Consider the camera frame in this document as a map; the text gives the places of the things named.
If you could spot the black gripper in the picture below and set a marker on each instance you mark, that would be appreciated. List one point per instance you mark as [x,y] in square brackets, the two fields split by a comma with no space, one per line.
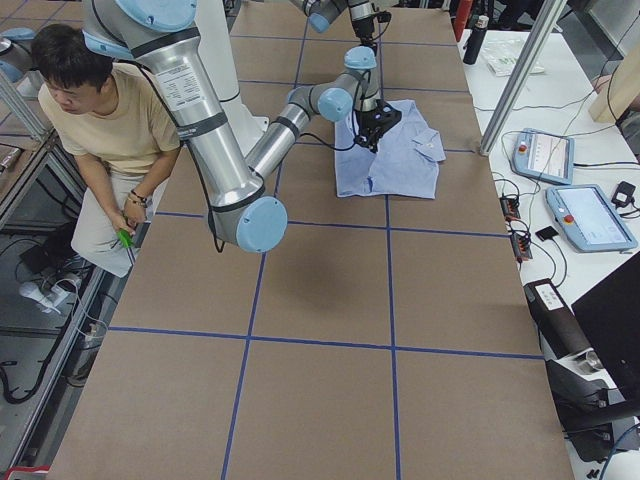
[363,32]
[370,125]

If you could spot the light blue striped shirt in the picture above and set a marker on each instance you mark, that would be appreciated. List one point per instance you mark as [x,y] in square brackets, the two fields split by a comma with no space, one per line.
[406,163]

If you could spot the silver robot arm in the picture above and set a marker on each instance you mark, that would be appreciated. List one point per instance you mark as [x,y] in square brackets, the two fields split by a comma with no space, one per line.
[185,45]
[340,15]

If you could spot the black water bottle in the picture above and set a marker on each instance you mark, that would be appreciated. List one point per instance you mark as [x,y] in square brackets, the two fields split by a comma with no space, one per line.
[475,40]

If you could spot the orange connector board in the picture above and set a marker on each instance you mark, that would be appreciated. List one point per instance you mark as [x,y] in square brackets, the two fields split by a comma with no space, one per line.
[510,208]

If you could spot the upper teach pendant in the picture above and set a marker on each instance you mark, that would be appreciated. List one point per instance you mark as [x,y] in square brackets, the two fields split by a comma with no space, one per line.
[543,156]

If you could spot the teach pendant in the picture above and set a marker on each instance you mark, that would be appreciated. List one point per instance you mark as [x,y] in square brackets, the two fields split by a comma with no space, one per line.
[543,156]
[588,219]

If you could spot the lower teach pendant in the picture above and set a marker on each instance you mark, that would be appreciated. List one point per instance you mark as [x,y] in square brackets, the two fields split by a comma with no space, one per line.
[588,219]

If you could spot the black power adapter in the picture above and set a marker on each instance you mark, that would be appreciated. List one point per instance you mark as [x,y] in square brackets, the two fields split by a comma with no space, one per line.
[623,195]

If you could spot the person in beige shirt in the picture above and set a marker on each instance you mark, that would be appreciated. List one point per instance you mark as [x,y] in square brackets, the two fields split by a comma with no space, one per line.
[110,119]

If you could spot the brown paper roll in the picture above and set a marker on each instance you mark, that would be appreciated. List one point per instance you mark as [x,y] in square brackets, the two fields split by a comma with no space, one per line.
[555,319]

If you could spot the black monitor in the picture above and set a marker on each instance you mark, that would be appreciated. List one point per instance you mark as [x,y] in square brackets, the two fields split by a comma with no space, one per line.
[608,315]

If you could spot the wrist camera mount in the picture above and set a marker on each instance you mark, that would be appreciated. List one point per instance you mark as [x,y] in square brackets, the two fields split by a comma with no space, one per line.
[383,17]
[387,116]

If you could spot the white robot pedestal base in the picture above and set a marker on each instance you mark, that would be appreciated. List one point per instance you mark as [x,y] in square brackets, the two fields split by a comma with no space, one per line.
[216,54]

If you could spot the aluminium frame post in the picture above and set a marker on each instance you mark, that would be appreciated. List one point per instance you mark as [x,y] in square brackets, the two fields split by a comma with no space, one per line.
[536,40]

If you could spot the green handled tool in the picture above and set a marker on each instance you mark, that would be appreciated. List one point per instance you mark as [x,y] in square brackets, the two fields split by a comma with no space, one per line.
[125,239]

